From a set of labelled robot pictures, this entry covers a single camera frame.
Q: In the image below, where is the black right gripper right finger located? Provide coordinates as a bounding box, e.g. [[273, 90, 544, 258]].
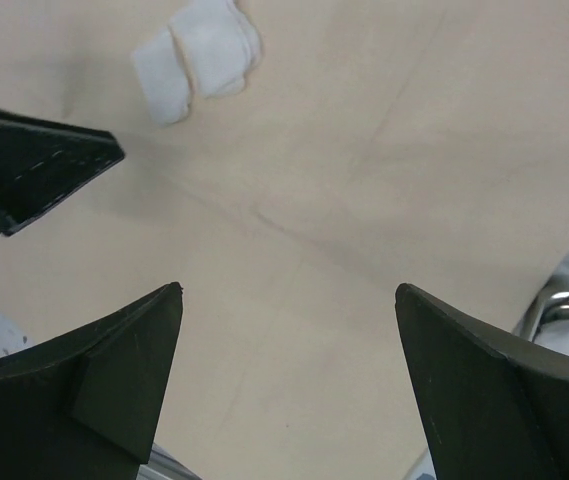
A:
[[395, 284, 569, 479]]

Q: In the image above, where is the beige cloth mat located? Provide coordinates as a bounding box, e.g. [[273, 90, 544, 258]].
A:
[[0, 1, 569, 479]]

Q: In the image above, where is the white gauze pad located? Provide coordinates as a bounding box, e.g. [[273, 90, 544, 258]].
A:
[[169, 1, 262, 98], [131, 27, 192, 125]]

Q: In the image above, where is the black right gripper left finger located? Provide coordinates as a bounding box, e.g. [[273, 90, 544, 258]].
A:
[[0, 282, 183, 479]]

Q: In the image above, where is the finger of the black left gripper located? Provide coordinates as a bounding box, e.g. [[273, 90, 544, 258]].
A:
[[0, 109, 125, 237]]

